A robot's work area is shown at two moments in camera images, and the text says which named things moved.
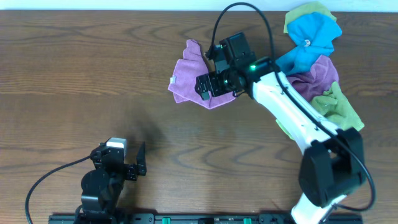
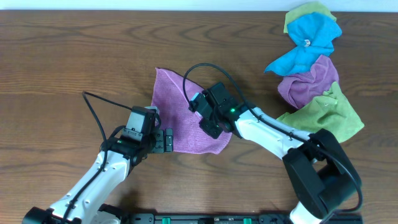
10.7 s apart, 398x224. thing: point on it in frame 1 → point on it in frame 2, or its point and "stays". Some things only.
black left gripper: [131, 170] → [158, 140]
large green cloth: [333, 105] stays
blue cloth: [313, 35] stays
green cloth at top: [305, 9] stays
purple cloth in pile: [320, 78] stays
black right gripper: [204, 84] → [210, 127]
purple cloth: [183, 81] → [171, 94]
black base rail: [203, 218] stays
